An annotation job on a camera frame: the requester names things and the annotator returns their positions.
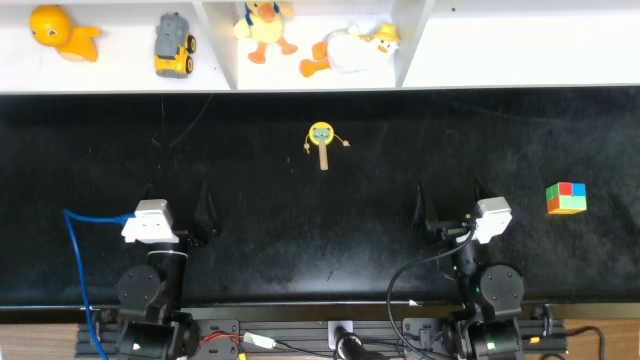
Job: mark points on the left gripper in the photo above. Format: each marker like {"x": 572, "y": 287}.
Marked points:
{"x": 187, "y": 238}

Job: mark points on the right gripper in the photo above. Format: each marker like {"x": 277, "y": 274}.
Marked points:
{"x": 447, "y": 231}

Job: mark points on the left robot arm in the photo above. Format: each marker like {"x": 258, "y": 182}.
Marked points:
{"x": 150, "y": 295}

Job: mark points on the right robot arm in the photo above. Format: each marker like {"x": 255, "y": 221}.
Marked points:
{"x": 500, "y": 292}

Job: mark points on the many-coloured puzzle cube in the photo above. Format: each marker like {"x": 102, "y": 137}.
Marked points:
{"x": 566, "y": 199}

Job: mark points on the yellow rattle drum toy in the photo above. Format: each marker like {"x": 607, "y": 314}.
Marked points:
{"x": 321, "y": 135}

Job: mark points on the white shelf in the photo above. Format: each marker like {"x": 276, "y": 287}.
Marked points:
{"x": 500, "y": 55}

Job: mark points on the grey and yellow toy truck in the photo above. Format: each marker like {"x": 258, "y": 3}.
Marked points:
{"x": 172, "y": 47}

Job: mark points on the white plush duck with hat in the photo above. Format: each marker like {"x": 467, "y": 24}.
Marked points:
{"x": 352, "y": 52}

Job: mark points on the yellow plush duck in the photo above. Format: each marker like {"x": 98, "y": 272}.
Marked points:
{"x": 266, "y": 27}

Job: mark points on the yellow rubber duck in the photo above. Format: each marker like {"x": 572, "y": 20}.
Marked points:
{"x": 57, "y": 32}

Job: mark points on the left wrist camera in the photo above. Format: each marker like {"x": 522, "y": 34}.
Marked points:
{"x": 150, "y": 222}

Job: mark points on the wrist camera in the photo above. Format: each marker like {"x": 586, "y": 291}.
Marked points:
{"x": 492, "y": 217}
{"x": 150, "y": 222}

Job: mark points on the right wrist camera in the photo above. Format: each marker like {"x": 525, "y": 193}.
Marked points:
{"x": 492, "y": 217}

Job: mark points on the mounting rail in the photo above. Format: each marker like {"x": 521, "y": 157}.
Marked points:
{"x": 300, "y": 334}

